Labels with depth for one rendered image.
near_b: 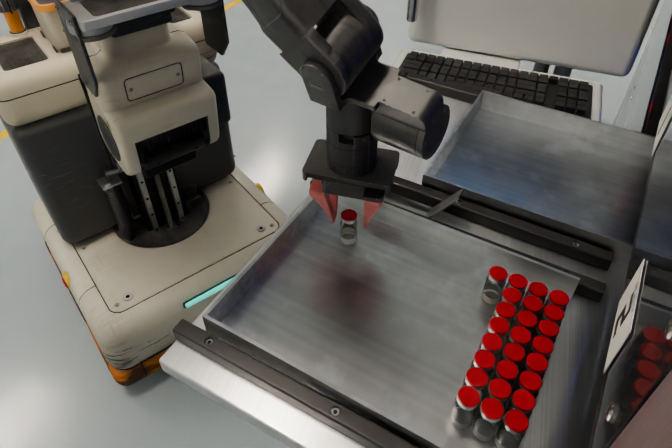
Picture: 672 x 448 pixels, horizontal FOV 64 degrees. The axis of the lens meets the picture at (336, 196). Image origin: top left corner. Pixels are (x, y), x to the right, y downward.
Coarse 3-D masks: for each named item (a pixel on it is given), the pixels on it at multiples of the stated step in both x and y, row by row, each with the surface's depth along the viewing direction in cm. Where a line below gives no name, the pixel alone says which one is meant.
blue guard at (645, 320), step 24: (648, 192) 59; (648, 216) 53; (648, 240) 48; (648, 264) 44; (648, 288) 41; (648, 312) 38; (648, 336) 35; (624, 360) 40; (648, 360) 33; (624, 384) 37; (648, 384) 31; (600, 408) 42; (624, 408) 34; (600, 432) 39
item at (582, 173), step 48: (480, 96) 91; (480, 144) 86; (528, 144) 86; (576, 144) 86; (624, 144) 85; (480, 192) 73; (528, 192) 78; (576, 192) 78; (624, 192) 78; (624, 240) 71
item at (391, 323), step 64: (320, 256) 69; (384, 256) 69; (448, 256) 69; (512, 256) 65; (256, 320) 61; (320, 320) 61; (384, 320) 61; (448, 320) 61; (320, 384) 53; (384, 384) 56; (448, 384) 56
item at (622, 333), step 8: (640, 264) 47; (640, 272) 45; (632, 280) 47; (640, 280) 44; (632, 288) 46; (624, 296) 48; (624, 304) 47; (632, 304) 43; (632, 312) 42; (616, 320) 48; (624, 320) 44; (632, 320) 41; (624, 328) 43; (616, 336) 45; (624, 336) 42; (616, 344) 44; (608, 352) 46; (616, 352) 43; (608, 360) 44
